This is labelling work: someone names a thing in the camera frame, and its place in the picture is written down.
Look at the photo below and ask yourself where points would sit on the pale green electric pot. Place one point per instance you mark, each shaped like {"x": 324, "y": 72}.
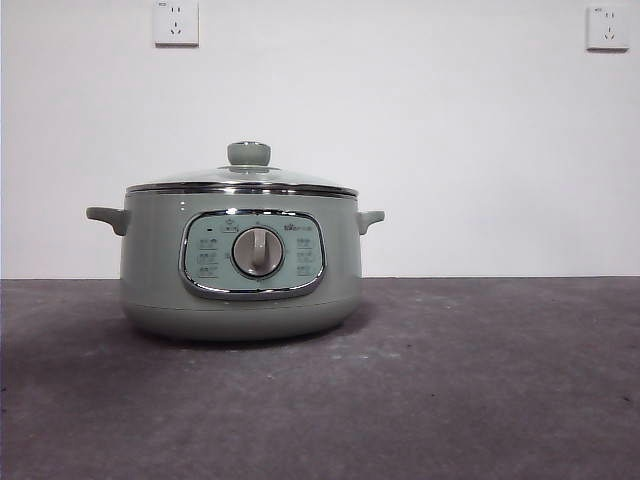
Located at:
{"x": 150, "y": 260}

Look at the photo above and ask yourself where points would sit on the white wall socket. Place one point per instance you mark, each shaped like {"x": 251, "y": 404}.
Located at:
{"x": 175, "y": 22}
{"x": 607, "y": 28}

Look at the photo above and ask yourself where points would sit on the glass lid with green knob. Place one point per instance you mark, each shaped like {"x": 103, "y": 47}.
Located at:
{"x": 248, "y": 155}

